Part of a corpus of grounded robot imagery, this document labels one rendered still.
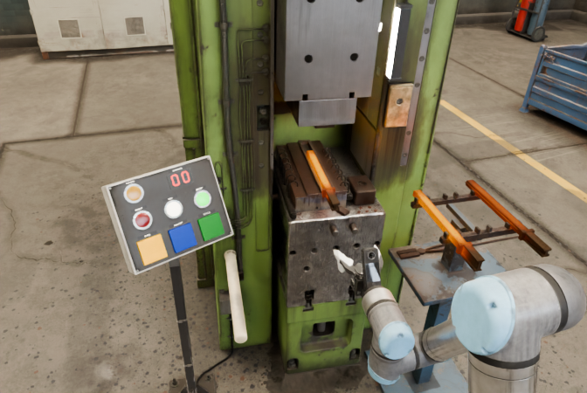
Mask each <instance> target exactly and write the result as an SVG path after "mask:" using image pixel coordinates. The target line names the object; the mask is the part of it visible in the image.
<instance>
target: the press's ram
mask: <svg viewBox="0 0 587 393"><path fill-rule="evenodd" d="M382 6H383V0H274V81H275V83H276V85H277V87H278V88H279V90H280V93H281V95H282V98H283V100H284V101H294V100H302V95H303V94H304V95H305V96H306V98H307V100H327V99H344V98H349V93H350V94H351V95H352V96H353V97H354V98H361V97H371V91H372V84H373V77H374V70H375V63H376V49H377V41H378V34H379V31H381V30H382V23H381V22H380V20H381V13H382Z"/></svg>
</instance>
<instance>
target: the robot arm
mask: <svg viewBox="0 0 587 393"><path fill-rule="evenodd" d="M361 254H362V263H357V264H356V265H355V266H353V260H352V259H349V258H347V257H345V255H344V254H342V253H341V252H340V251H339V250H334V255H335V257H336V259H337V263H338V269H339V271H340V272H345V271H346V272H347V273H348V274H352V275H354V281H355V283H354V281H353V280H352V279H351V281H350V285H351V286H352V289H353V291H354V293H355V296H362V298H363V300H362V306H363V310H364V312H365V314H366V316H367V318H368V320H369V324H370V325H371V328H372V330H373V336H372V341H371V346H370V352H369V357H368V371H369V374H370V375H371V376H372V378H373V379H374V380H376V381H377V382H379V383H381V384H386V385H390V384H393V383H395V382H396V381H397V380H398V379H399V377H400V375H401V374H404V373H407V372H410V371H413V370H415V369H421V368H424V367H427V366H431V365H433V364H436V363H440V362H446V361H448V360H450V359H451V358H452V357H454V356H457V355H462V354H465V353H468V393H537V376H538V362H539V360H540V350H541V338H543V337H545V336H548V335H551V334H556V333H558V332H562V331H564V330H567V329H570V328H573V327H574V326H575V325H576V324H578V323H579V322H580V320H581V319H582V318H583V317H584V314H585V311H586V307H587V300H586V295H585V292H584V289H583V287H582V285H581V284H580V282H579V281H578V280H577V278H576V277H574V276H573V275H572V274H571V273H570V272H568V271H566V270H564V269H562V268H561V267H559V266H556V265H547V264H539V265H528V266H525V267H523V268H518V269H514V270H511V271H507V272H501V273H497V274H494V275H485V276H481V277H478V278H477V279H474V280H471V281H468V282H466V283H464V284H463V285H462V286H460V287H459V289H458V290H457V291H456V293H455V294H454V296H453V299H452V318H451V319H449V320H447V321H444V322H442V323H440V324H438V325H437V326H435V327H429V328H427V329H426V330H424V331H422V332H419V333H415V334H413V333H412V331H411V328H410V326H409V325H408V324H407V322H406V320H405V318H404V316H403V314H402V312H401V310H400V308H399V306H398V304H397V303H396V301H395V299H394V297H393V295H392V293H391V292H390V290H388V289H386V288H385V287H383V286H382V284H381V274H380V272H381V270H382V269H383V258H382V255H381V253H380V251H379V250H378V248H377V247H376V246H375V245H374V246H373V247H366V248H362V249H361ZM353 285H354V287H355V289H354V287H353ZM357 291H358V292H360V293H357Z"/></svg>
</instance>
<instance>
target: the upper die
mask: <svg viewBox="0 0 587 393"><path fill-rule="evenodd" d="M356 101H357V98H354V97H353V96H352V95H351V94H350V93H349V98H344V99H327V100H307V98H306V96H305V95H304V94H303V95H302V100H294V101H286V103H287V105H288V107H289V109H290V111H291V113H292V115H293V117H294V119H295V121H296V123H297V125H298V127H312V126H326V125H340V124H354V123H355V117H356Z"/></svg>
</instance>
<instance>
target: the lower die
mask: <svg viewBox="0 0 587 393"><path fill-rule="evenodd" d="M304 141H308V142H309V144H310V146H311V148H312V150H313V151H314V153H315V155H316V157H317V159H318V161H319V163H320V165H321V167H322V169H323V171H324V173H325V175H326V177H327V179H328V181H329V183H330V185H331V187H332V188H334V187H335V194H336V196H337V198H338V200H339V202H340V205H338V207H340V206H342V207H346V200H347V189H346V187H345V186H344V184H342V186H340V184H341V182H342V179H341V178H340V177H339V178H338V180H336V178H337V177H338V176H339V175H338V173H337V171H336V172H335V174H334V171H335V167H334V166H333V167H332V169H331V168H330V167H331V165H332V164H333V163H332V162H331V160H330V161H329V162H328V159H330V158H329V157H328V155H327V156H326V157H325V154H326V153H327V152H326V150H324V151H323V153H322V150H323V149H324V147H323V146H322V144H321V141H310V140H298V142H290V143H287V144H286V145H280V146H277V148H276V158H277V149H278V148H280V147H282V148H284V149H285V150H286V152H285V153H287V158H288V159H289V163H290V164H291V165H292V168H291V169H292V170H293V174H294V175H295V176H296V180H295V181H297V182H298V184H299V186H298V187H297V183H296V182H293V183H291V184H290V196H291V199H292V202H293V206H294V208H295V211H296V212H299V211H308V210H325V209H331V208H330V206H329V204H328V201H327V199H326V197H322V186H321V184H320V182H319V179H318V177H317V175H316V174H315V172H314V169H313V166H312V164H311V162H310V161H309V159H308V157H307V153H306V151H305V149H304V148H303V146H302V144H301V143H302V142H304ZM283 157H286V155H285V154H281V155H280V160H281V159H282V158H283ZM292 170H288V171H287V172H286V183H287V176H288V175H291V174H292ZM293 180H294V176H289V177H288V184H289V183H290V182H291V181H293ZM316 207H318V209H316Z"/></svg>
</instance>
